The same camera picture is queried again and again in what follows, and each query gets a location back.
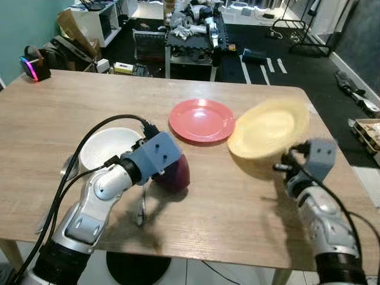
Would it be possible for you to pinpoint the yellow plate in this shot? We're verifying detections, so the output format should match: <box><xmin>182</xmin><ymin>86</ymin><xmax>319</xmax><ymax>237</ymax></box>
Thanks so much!
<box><xmin>227</xmin><ymin>98</ymin><xmax>311</xmax><ymax>162</ymax></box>

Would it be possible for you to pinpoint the dark purple bowl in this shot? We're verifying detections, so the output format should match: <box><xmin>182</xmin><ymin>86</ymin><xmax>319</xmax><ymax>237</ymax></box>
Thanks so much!
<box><xmin>151</xmin><ymin>153</ymin><xmax>192</xmax><ymax>193</ymax></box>

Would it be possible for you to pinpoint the wooden crate with contents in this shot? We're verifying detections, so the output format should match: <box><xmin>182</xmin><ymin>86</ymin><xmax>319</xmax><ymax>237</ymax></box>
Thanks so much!
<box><xmin>349</xmin><ymin>118</ymin><xmax>380</xmax><ymax>154</ymax></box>

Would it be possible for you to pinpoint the black gear on floor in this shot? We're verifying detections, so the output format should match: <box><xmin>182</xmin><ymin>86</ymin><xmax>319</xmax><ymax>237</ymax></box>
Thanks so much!
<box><xmin>334</xmin><ymin>69</ymin><xmax>380</xmax><ymax>117</ymax></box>

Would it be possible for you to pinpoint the red plate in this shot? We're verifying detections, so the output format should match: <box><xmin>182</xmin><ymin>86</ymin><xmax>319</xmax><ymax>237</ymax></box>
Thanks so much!
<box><xmin>169</xmin><ymin>99</ymin><xmax>236</xmax><ymax>144</ymax></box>

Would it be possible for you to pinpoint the small black case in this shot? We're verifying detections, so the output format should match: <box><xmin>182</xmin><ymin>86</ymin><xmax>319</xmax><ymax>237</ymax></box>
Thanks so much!
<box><xmin>240</xmin><ymin>49</ymin><xmax>268</xmax><ymax>65</ymax></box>

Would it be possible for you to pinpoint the black metal rack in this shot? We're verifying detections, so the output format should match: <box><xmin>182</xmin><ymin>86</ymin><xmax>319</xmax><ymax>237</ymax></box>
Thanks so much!
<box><xmin>270</xmin><ymin>18</ymin><xmax>334</xmax><ymax>59</ymax></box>

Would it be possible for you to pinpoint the metal cart with robot parts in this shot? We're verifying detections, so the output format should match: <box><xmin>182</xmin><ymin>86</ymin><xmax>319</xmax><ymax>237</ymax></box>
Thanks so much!
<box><xmin>164</xmin><ymin>3</ymin><xmax>224</xmax><ymax>81</ymax></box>

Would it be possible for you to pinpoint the slim silver metal utensil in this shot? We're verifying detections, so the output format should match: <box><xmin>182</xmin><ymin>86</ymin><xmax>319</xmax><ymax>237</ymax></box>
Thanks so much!
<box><xmin>135</xmin><ymin>183</ymin><xmax>148</xmax><ymax>228</ymax></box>

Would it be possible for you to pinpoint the white bowl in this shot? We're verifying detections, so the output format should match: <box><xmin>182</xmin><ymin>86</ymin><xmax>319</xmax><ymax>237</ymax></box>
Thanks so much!
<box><xmin>79</xmin><ymin>127</ymin><xmax>145</xmax><ymax>172</ymax></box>

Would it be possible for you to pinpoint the round black table base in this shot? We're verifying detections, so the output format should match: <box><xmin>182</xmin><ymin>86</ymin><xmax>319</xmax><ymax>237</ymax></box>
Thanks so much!
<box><xmin>106</xmin><ymin>251</ymin><xmax>172</xmax><ymax>285</ymax></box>

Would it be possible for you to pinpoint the small yellow white box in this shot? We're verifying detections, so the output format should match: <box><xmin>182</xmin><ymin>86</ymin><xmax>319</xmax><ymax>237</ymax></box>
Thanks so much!
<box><xmin>112</xmin><ymin>61</ymin><xmax>135</xmax><ymax>75</ymax></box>

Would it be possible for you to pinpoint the white shelf unit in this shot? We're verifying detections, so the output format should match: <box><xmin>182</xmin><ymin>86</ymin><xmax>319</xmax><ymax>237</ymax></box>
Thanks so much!
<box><xmin>76</xmin><ymin>0</ymin><xmax>121</xmax><ymax>48</ymax></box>

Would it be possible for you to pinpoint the brown cardboard sheet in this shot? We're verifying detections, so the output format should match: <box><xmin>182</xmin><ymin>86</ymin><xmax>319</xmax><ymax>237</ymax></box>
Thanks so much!
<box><xmin>57</xmin><ymin>8</ymin><xmax>99</xmax><ymax>59</ymax></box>

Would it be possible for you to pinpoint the black speaker with pink light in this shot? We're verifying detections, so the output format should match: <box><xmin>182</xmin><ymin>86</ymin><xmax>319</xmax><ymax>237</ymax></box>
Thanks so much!
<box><xmin>19</xmin><ymin>46</ymin><xmax>52</xmax><ymax>83</ymax></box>

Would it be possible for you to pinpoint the plastic right wrist camera mount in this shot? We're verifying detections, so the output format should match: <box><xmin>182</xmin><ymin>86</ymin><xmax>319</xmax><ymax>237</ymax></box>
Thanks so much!
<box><xmin>303</xmin><ymin>139</ymin><xmax>337</xmax><ymax>184</ymax></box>

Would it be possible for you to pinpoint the plastic wrist camera mount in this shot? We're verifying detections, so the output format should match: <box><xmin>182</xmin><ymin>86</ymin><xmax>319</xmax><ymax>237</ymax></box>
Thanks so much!
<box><xmin>132</xmin><ymin>131</ymin><xmax>183</xmax><ymax>179</ymax></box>
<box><xmin>303</xmin><ymin>139</ymin><xmax>337</xmax><ymax>184</ymax></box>

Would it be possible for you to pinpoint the plastic left wrist camera mount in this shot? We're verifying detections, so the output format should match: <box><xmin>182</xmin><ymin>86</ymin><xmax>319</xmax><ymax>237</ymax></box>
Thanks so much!
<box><xmin>132</xmin><ymin>131</ymin><xmax>183</xmax><ymax>179</ymax></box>

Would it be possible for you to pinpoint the grey wire crate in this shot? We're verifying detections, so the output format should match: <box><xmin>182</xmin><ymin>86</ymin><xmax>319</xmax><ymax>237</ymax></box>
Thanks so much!
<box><xmin>131</xmin><ymin>29</ymin><xmax>167</xmax><ymax>64</ymax></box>

